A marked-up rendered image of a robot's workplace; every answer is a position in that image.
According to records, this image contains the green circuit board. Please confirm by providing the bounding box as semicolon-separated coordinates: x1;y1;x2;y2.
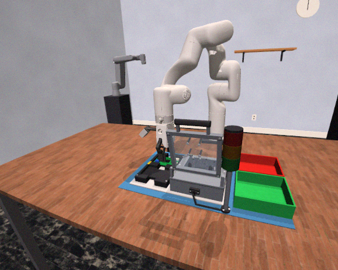
154;157;172;166

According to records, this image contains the red bin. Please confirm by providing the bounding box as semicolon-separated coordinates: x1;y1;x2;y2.
238;153;284;177

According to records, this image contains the green bin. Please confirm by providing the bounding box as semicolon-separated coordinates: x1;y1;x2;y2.
233;171;296;219

